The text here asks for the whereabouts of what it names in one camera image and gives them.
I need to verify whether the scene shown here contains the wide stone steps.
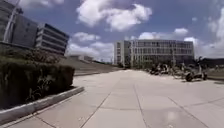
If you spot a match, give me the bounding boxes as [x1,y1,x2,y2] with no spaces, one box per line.
[59,57,125,77]

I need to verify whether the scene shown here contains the row of small trees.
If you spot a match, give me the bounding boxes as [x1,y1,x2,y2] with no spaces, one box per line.
[117,58,174,71]

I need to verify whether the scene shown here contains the pale concrete slab pavement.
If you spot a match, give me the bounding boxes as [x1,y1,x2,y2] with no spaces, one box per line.
[0,68,224,128]

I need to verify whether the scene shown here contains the pale wide office building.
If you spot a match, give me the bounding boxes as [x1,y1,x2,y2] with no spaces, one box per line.
[113,39,195,68]

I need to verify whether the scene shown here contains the row of parked bicycles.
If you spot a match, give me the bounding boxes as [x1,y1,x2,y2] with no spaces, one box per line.
[148,61,188,80]

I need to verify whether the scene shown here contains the grey multi-storey building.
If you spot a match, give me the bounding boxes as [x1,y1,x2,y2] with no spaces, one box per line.
[0,0,71,57]

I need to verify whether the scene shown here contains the pale stone kerb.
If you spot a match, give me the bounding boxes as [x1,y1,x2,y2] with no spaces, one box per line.
[0,86,86,126]

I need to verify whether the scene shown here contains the parked scooter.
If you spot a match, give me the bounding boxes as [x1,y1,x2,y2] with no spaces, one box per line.
[184,56,209,83]

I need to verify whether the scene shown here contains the dark green hedge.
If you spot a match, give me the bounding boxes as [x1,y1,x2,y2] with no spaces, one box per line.
[0,49,76,110]

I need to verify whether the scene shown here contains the pale slanted pole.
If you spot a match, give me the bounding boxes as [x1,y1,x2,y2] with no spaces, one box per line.
[2,0,22,44]

